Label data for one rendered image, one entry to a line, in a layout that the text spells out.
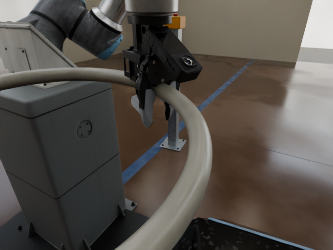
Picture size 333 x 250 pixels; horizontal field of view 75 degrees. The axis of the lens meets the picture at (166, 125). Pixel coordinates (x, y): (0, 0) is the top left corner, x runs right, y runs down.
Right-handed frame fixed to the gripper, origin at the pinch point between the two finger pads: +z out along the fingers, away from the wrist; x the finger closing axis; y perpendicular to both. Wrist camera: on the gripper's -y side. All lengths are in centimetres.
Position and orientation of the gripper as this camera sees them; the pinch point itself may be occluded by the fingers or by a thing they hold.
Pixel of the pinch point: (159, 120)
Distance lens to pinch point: 46.7
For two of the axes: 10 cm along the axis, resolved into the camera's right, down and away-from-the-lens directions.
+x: -7.5, 3.3, -5.7
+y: -6.6, -3.9, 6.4
